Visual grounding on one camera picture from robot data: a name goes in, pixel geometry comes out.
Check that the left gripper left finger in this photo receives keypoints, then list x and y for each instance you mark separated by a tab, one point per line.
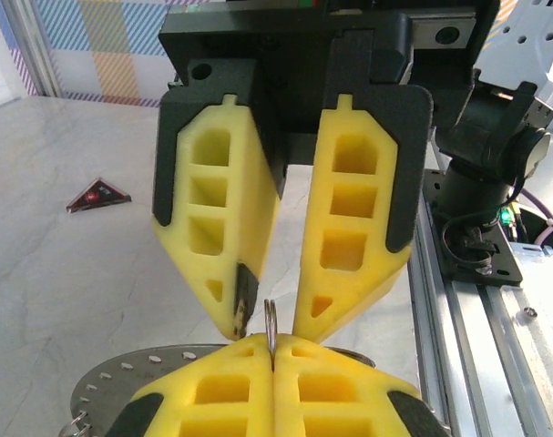
203	396

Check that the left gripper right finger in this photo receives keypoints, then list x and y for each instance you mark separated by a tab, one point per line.
349	396

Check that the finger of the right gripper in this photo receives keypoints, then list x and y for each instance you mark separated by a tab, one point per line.
394	136
253	205

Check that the metal disc with key rings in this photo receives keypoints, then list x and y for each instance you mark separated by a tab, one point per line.
121	378

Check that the red black triangle piece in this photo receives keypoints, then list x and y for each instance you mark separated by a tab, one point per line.
98	198

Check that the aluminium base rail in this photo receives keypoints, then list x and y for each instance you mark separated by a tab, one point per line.
485	346

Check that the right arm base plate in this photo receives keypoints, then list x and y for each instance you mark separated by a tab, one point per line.
499	259

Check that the aluminium frame post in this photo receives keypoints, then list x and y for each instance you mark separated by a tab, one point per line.
32	45

